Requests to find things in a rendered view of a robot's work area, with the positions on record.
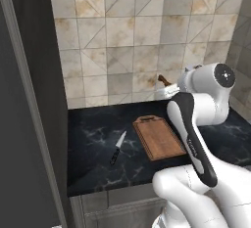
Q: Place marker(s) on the black fridge door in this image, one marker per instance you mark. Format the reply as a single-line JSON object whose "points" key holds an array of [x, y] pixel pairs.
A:
{"points": [[19, 147]]}

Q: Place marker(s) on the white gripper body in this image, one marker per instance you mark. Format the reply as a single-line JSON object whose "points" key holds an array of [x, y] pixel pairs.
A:
{"points": [[173, 90]]}

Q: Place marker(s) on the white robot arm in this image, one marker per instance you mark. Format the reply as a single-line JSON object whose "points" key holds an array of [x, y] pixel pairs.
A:
{"points": [[202, 114]]}

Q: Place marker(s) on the black fridge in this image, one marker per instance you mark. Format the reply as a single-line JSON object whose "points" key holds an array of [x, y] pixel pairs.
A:
{"points": [[42, 75]]}

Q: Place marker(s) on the brown wooden cutting board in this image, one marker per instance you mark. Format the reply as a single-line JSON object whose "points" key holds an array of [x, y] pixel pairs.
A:
{"points": [[159, 138]]}

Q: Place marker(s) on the grey drawer front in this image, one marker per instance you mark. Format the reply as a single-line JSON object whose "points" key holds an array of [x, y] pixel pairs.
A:
{"points": [[130, 195]]}

